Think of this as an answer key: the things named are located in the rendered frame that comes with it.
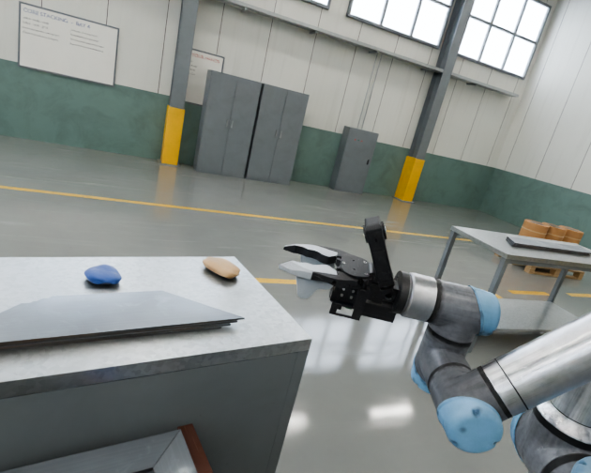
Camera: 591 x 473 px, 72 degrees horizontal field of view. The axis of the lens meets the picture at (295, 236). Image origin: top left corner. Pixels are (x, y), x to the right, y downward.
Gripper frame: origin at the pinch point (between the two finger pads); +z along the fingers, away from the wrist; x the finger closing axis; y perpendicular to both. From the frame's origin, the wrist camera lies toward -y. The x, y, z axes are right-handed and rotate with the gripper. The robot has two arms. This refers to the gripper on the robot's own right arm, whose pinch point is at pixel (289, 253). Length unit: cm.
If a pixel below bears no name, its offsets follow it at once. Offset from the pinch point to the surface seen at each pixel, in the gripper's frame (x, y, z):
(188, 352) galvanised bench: 18, 44, 19
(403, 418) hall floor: 135, 166, -93
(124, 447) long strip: 3, 62, 27
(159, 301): 35, 44, 34
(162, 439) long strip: 7, 62, 20
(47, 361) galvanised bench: 4, 42, 46
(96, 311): 23, 42, 46
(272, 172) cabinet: 793, 233, 85
